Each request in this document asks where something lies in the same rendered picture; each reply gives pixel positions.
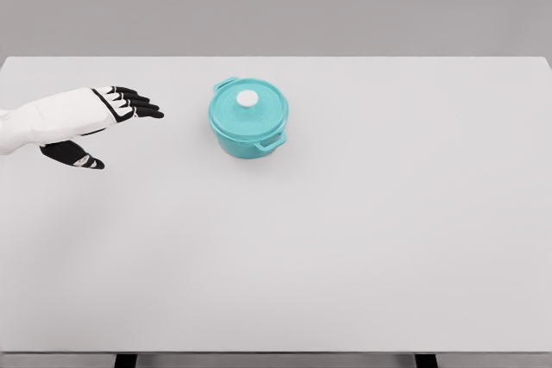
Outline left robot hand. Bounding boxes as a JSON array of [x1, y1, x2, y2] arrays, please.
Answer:
[[26, 85, 166, 171]]

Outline teal pot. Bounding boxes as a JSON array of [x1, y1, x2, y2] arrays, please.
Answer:
[[208, 76, 289, 159]]

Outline teal lid with white knob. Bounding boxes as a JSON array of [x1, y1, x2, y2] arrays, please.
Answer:
[[209, 78, 289, 141]]

